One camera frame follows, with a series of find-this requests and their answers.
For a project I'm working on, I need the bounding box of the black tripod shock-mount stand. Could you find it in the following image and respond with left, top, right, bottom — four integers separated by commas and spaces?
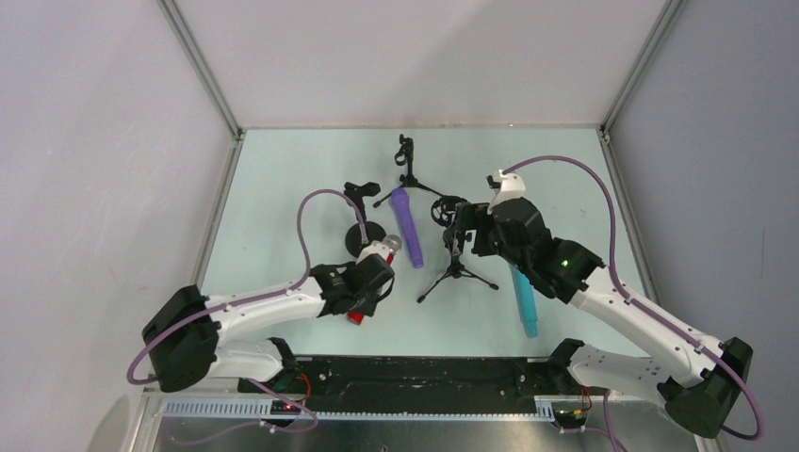
416, 195, 499, 303

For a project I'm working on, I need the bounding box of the red glitter microphone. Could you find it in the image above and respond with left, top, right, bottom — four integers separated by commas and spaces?
347, 234, 402, 326

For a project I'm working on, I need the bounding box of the purple microphone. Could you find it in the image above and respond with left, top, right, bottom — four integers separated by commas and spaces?
390, 187, 424, 268

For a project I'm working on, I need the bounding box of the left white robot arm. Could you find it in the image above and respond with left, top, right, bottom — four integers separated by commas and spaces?
141, 253, 395, 393

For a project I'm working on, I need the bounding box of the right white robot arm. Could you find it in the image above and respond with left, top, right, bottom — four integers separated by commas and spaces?
453, 198, 754, 439

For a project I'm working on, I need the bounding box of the round base mic stand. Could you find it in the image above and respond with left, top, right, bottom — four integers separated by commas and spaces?
343, 182, 386, 258

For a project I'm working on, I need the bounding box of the black tripod clip stand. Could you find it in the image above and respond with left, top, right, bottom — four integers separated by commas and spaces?
394, 134, 444, 197

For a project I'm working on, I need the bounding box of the teal microphone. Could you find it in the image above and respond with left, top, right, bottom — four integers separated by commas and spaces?
509, 266, 538, 338

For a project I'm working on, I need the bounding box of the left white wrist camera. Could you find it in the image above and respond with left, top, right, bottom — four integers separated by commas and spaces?
355, 241, 392, 264

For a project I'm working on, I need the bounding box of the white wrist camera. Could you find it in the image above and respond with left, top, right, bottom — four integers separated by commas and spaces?
486, 169, 526, 214
355, 241, 392, 264

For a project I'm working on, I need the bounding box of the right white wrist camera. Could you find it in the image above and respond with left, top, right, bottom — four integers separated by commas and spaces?
486, 169, 526, 214

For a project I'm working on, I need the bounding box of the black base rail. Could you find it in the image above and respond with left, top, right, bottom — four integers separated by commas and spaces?
264, 355, 584, 414

